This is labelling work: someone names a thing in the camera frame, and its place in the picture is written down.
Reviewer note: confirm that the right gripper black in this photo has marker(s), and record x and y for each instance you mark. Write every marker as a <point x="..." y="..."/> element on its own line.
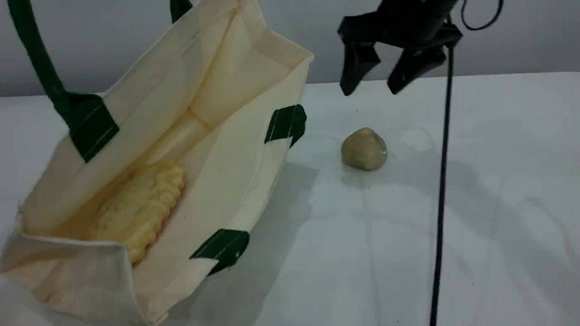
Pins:
<point x="408" y="22"/>

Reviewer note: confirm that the round beige egg yolk pastry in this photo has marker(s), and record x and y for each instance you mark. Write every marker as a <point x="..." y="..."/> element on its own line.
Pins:
<point x="364" y="149"/>

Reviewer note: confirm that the yellow corn cob toy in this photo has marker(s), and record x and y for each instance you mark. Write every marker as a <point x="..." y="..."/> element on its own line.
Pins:
<point x="136" y="208"/>

